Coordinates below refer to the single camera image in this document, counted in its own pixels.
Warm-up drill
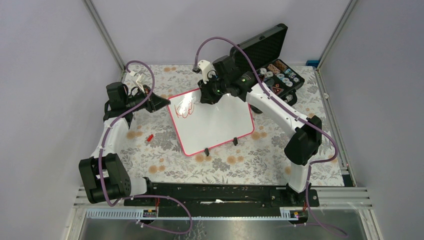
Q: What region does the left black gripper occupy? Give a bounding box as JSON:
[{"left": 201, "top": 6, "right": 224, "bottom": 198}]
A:
[{"left": 124, "top": 84, "right": 171, "bottom": 113}]

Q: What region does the open black chip case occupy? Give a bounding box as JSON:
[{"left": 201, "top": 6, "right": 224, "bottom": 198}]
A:
[{"left": 238, "top": 23, "right": 305, "bottom": 106}]

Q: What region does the pink framed whiteboard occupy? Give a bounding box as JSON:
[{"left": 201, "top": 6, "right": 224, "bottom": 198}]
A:
[{"left": 167, "top": 88, "right": 255, "bottom": 156}]

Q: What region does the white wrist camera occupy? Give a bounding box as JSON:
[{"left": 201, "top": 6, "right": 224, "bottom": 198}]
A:
[
  {"left": 128, "top": 70, "right": 147, "bottom": 93},
  {"left": 192, "top": 60, "right": 214, "bottom": 84}
]

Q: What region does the red marker cap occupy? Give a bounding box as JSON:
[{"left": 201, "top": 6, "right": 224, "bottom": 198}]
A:
[{"left": 146, "top": 134, "right": 154, "bottom": 142}]

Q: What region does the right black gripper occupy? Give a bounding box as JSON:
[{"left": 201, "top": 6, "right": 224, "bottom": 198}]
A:
[{"left": 198, "top": 73, "right": 230, "bottom": 105}]

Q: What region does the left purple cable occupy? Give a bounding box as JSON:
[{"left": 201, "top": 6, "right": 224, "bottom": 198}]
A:
[{"left": 97, "top": 60, "right": 193, "bottom": 236}]

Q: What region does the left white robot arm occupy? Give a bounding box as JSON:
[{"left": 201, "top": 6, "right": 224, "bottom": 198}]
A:
[{"left": 78, "top": 82, "right": 171, "bottom": 206}]

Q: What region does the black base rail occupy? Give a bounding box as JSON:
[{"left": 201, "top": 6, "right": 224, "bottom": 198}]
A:
[{"left": 124, "top": 182, "right": 320, "bottom": 218}]

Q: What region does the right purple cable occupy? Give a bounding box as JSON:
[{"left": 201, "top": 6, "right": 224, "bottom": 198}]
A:
[{"left": 193, "top": 36, "right": 349, "bottom": 238}]

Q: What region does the purple cable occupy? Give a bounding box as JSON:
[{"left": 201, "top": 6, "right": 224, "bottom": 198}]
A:
[
  {"left": 97, "top": 60, "right": 193, "bottom": 236},
  {"left": 193, "top": 36, "right": 349, "bottom": 238}
]

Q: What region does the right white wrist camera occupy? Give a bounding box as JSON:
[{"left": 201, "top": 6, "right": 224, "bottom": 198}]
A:
[{"left": 192, "top": 60, "right": 214, "bottom": 84}]

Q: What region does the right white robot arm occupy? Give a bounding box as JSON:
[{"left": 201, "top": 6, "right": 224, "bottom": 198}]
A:
[{"left": 193, "top": 56, "right": 324, "bottom": 206}]

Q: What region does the blue object behind frame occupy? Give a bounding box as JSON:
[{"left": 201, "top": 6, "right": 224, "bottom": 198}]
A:
[{"left": 305, "top": 60, "right": 320, "bottom": 68}]

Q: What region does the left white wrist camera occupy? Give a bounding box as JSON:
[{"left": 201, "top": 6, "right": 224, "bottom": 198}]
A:
[{"left": 128, "top": 70, "right": 147, "bottom": 93}]

